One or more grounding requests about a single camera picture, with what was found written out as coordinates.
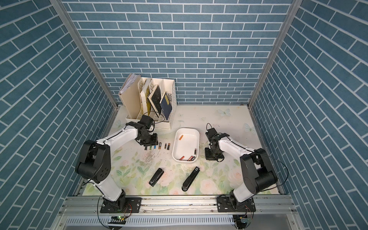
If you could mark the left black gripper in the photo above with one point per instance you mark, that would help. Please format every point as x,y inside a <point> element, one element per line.
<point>154,142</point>

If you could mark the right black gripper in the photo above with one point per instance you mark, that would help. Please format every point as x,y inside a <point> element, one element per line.
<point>208,156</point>

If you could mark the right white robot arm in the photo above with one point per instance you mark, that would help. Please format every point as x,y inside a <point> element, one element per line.
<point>257,174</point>

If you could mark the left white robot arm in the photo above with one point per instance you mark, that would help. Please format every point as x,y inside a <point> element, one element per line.
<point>95,158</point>

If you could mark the white plastic storage box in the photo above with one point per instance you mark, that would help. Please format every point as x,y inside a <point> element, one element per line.
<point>186,150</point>

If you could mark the floral table mat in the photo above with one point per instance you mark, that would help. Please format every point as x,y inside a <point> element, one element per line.
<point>133,167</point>

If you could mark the dark blue notebook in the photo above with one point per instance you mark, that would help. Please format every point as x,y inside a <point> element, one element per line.
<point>166,106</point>

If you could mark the long black stapler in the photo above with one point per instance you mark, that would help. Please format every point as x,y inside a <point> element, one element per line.
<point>188,182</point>

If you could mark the beige desktop file organizer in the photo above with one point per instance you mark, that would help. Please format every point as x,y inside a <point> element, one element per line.
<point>134,96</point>

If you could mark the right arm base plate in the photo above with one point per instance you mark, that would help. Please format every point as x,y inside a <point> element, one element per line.
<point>227,203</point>

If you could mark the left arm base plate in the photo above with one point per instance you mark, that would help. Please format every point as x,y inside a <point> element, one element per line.
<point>122,205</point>

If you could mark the aluminium mounting rail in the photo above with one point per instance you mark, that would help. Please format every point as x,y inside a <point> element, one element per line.
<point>176,205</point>

